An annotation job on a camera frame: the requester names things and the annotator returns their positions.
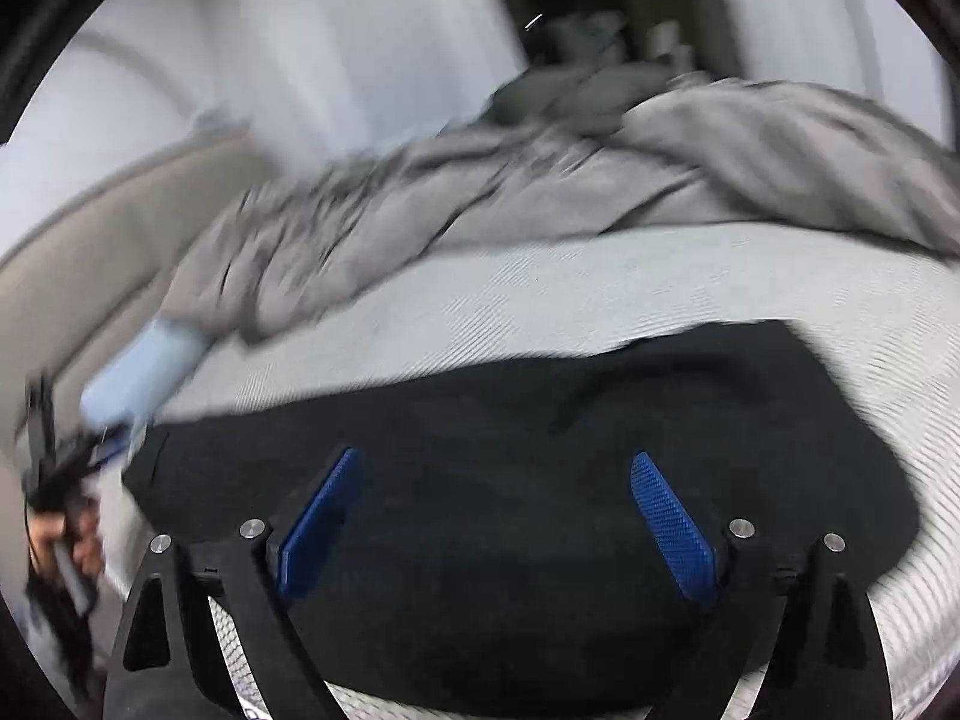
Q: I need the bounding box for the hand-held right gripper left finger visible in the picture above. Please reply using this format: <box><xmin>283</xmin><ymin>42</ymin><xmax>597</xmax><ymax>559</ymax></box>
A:
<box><xmin>111</xmin><ymin>448</ymin><xmax>365</xmax><ymax>720</ymax></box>

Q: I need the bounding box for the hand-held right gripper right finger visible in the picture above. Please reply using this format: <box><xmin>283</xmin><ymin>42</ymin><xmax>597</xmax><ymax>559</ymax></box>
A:
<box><xmin>628</xmin><ymin>452</ymin><xmax>899</xmax><ymax>720</ymax></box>

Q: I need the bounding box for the black shirt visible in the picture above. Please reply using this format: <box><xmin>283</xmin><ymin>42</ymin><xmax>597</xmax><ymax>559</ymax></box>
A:
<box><xmin>122</xmin><ymin>319</ymin><xmax>921</xmax><ymax>700</ymax></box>

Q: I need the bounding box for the person's left hand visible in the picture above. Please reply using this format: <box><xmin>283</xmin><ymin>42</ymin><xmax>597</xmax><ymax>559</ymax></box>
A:
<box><xmin>31</xmin><ymin>504</ymin><xmax>104</xmax><ymax>580</ymax></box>

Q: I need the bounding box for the light blue pillow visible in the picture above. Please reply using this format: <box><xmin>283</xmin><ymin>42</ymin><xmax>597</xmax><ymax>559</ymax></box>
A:
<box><xmin>78</xmin><ymin>317</ymin><xmax>205</xmax><ymax>430</ymax></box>

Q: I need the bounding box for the beige padded headboard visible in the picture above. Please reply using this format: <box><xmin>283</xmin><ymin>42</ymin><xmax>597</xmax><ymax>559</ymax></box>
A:
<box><xmin>0</xmin><ymin>126</ymin><xmax>265</xmax><ymax>470</ymax></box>

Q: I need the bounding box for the white quilted mattress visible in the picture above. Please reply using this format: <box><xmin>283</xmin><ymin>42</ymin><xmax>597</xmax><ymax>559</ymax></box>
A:
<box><xmin>96</xmin><ymin>221</ymin><xmax>960</xmax><ymax>720</ymax></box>

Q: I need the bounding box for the grey rumpled duvet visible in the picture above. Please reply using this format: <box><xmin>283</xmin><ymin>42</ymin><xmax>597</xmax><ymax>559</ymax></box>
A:
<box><xmin>160</xmin><ymin>71</ymin><xmax>960</xmax><ymax>347</ymax></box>

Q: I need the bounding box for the dark grey cloth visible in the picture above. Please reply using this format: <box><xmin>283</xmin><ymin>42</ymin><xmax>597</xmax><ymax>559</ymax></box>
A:
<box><xmin>489</xmin><ymin>64</ymin><xmax>680</xmax><ymax>137</ymax></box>

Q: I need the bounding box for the white curtain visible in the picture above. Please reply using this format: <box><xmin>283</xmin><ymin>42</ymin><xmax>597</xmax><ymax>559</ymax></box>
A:
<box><xmin>701</xmin><ymin>0</ymin><xmax>942</xmax><ymax>140</ymax></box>
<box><xmin>202</xmin><ymin>0</ymin><xmax>530</xmax><ymax>173</ymax></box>

